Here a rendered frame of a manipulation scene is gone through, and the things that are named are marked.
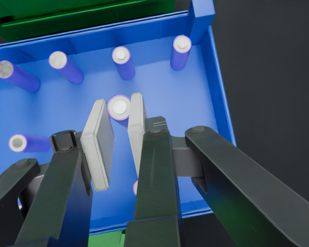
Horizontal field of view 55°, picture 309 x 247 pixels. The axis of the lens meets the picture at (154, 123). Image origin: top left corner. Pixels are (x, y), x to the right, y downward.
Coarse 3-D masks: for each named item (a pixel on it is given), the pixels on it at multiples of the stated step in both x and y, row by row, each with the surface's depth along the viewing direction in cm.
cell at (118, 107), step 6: (114, 96) 20; (120, 96) 20; (126, 96) 20; (108, 102) 20; (114, 102) 20; (120, 102) 20; (126, 102) 20; (108, 108) 20; (114, 108) 20; (120, 108) 20; (126, 108) 20; (108, 114) 20; (114, 114) 20; (120, 114) 20; (126, 114) 20; (120, 120) 20; (126, 120) 20; (126, 126) 25
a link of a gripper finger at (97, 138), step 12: (96, 108) 18; (96, 120) 16; (108, 120) 20; (84, 132) 14; (96, 132) 14; (108, 132) 18; (84, 144) 14; (96, 144) 14; (108, 144) 17; (96, 156) 14; (108, 156) 17; (96, 168) 14; (108, 168) 16; (96, 180) 14; (108, 180) 15
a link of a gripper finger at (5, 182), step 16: (32, 160) 13; (0, 176) 12; (16, 176) 12; (32, 176) 12; (0, 192) 11; (16, 192) 11; (0, 208) 10; (16, 208) 11; (0, 224) 10; (16, 224) 11; (0, 240) 10
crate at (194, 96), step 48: (192, 0) 28; (0, 48) 30; (48, 48) 32; (96, 48) 34; (144, 48) 35; (192, 48) 35; (0, 96) 35; (48, 96) 35; (96, 96) 34; (144, 96) 34; (192, 96) 34; (0, 144) 34; (96, 192) 33; (192, 192) 33
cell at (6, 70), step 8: (0, 64) 28; (8, 64) 28; (0, 72) 28; (8, 72) 28; (16, 72) 29; (24, 72) 31; (8, 80) 29; (16, 80) 30; (24, 80) 31; (32, 80) 32; (24, 88) 32; (32, 88) 33
